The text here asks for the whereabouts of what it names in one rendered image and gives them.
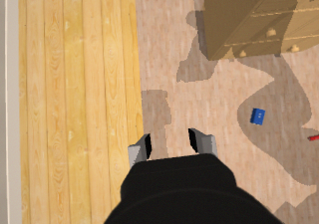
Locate blue battery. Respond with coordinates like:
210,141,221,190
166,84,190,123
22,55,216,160
250,109,265,125

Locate small brown wooden chest of drawers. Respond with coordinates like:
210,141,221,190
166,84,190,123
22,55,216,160
202,0,319,61

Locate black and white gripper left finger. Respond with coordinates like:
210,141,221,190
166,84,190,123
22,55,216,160
128,133,152,169

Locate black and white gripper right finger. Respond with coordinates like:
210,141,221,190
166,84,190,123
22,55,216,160
188,127,218,158

